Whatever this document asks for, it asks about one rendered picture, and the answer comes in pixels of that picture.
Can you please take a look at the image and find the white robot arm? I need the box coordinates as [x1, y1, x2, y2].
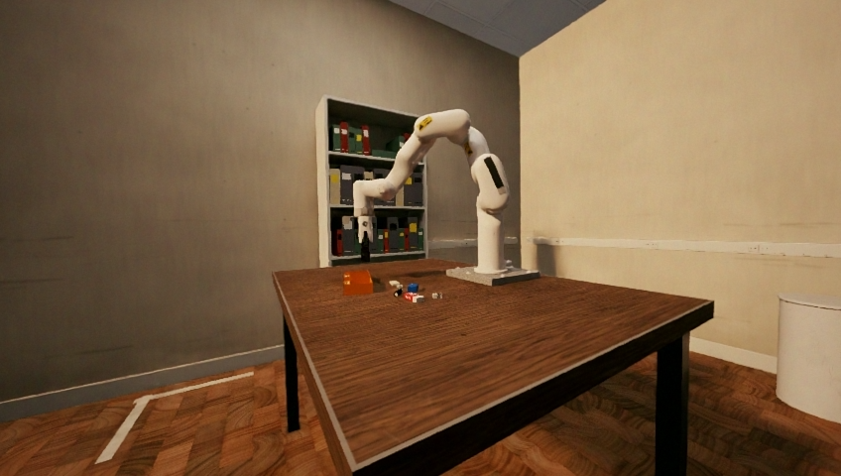
[342, 109, 512, 275]

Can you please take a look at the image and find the orange rack of bins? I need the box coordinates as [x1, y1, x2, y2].
[344, 271, 373, 296]

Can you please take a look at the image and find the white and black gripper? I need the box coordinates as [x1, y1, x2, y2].
[355, 216, 374, 262]

